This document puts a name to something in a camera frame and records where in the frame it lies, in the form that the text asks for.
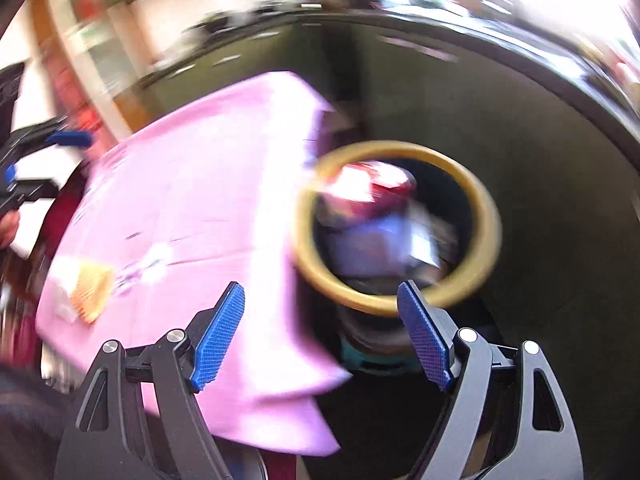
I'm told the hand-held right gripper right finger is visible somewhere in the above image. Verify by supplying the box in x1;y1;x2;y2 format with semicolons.
396;280;586;480

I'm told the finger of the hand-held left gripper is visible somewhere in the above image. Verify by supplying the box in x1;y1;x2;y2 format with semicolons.
9;116;95;162
0;177;57;212

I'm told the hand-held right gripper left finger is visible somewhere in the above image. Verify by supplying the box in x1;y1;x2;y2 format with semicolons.
52;281;247;480

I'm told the yellow-rimmed blue trash bin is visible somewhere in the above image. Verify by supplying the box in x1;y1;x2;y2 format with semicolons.
294;141;502;377

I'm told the person's left hand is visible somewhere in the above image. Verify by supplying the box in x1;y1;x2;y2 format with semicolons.
0;210;22;250

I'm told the yellow snack wrapper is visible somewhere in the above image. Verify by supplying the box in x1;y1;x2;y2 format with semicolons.
69;259;117;325

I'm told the pink tablecloth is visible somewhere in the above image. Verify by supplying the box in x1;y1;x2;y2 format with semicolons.
35;71;351;458

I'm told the red and white packet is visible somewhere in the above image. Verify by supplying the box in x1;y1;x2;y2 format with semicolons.
327;160;419;217

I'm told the black countertop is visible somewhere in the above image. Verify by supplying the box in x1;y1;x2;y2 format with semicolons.
190;7;640;138

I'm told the green cabinet with handles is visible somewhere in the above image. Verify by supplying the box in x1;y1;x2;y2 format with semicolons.
140;22;351;128

